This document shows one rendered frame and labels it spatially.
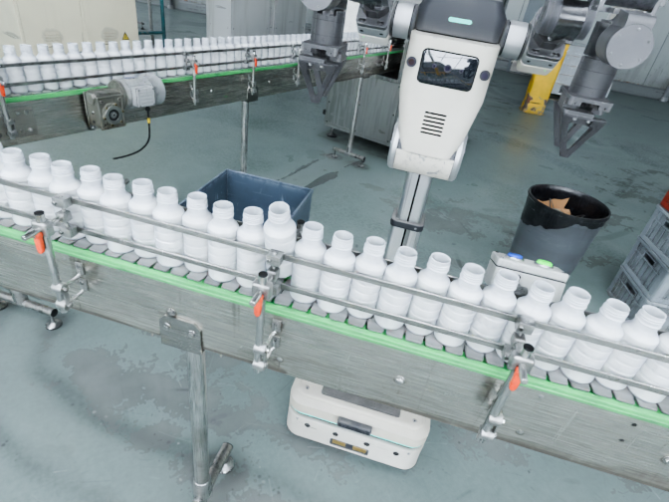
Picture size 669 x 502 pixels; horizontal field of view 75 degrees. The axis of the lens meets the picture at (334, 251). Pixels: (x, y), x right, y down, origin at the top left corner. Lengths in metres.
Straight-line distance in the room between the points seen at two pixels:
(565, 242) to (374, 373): 2.00
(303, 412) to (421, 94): 1.16
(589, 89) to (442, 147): 0.55
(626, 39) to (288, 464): 1.61
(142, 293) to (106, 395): 1.10
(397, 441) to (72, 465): 1.14
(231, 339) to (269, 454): 0.93
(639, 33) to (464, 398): 0.65
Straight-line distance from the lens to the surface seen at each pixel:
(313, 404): 1.67
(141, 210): 0.94
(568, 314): 0.85
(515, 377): 0.78
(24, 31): 4.64
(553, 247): 2.76
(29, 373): 2.26
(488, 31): 1.32
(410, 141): 1.30
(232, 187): 1.56
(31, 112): 2.14
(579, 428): 0.98
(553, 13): 1.18
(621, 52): 0.77
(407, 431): 1.68
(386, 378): 0.91
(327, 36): 0.83
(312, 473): 1.81
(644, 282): 3.18
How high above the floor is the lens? 1.56
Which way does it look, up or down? 33 degrees down
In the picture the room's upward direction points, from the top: 9 degrees clockwise
